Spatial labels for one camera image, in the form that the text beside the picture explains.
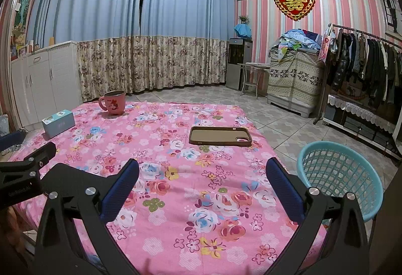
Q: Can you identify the pink hanging bag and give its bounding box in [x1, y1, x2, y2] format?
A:
[318, 27, 338, 62]

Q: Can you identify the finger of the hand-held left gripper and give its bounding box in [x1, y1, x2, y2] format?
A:
[0, 132, 25, 152]
[0, 141, 57, 174]

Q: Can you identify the black and white wall poster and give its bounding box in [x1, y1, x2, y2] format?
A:
[375, 0, 402, 41]

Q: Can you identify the metal clothes rack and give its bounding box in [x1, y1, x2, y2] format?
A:
[313, 23, 402, 125]

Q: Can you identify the patterned cloth covered cabinet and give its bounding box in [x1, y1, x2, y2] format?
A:
[267, 50, 325, 119]

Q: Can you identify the pink floral blanket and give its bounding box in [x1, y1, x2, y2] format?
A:
[16, 101, 330, 275]

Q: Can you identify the colourful wall poster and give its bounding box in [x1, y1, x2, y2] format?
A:
[14, 0, 34, 32]

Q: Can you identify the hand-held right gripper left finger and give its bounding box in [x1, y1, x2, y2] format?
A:
[34, 158, 139, 275]

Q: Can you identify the brown phone case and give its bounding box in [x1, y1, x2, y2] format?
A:
[189, 126, 253, 147]

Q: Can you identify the light blue tissue box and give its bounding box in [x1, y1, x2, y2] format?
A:
[42, 109, 76, 139]

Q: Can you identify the blue floral curtain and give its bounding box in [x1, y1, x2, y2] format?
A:
[140, 0, 236, 90]
[25, 0, 148, 101]

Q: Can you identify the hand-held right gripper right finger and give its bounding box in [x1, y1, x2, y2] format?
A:
[266, 157, 369, 275]

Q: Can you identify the white cabinet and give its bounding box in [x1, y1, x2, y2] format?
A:
[11, 40, 84, 131]

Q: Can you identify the lace-trimmed low shelf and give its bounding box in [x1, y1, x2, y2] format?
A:
[322, 94, 402, 156]

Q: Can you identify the light blue plastic basket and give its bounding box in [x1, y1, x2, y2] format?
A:
[297, 141, 384, 222]

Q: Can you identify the row of hanging clothes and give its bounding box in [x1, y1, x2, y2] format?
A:
[331, 28, 402, 109]

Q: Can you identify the blue cloth bundle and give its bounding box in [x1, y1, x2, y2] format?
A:
[234, 23, 253, 39]

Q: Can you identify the small metal table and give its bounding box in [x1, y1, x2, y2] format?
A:
[238, 62, 271, 96]

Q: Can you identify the pile of clothes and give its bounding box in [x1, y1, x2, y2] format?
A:
[276, 29, 325, 54]

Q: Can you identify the red heart wall decoration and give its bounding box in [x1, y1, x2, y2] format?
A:
[273, 0, 316, 21]

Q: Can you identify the grey water dispenser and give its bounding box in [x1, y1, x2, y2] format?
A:
[226, 38, 253, 90]

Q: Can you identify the pink mug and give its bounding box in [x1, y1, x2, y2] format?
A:
[98, 90, 127, 115]

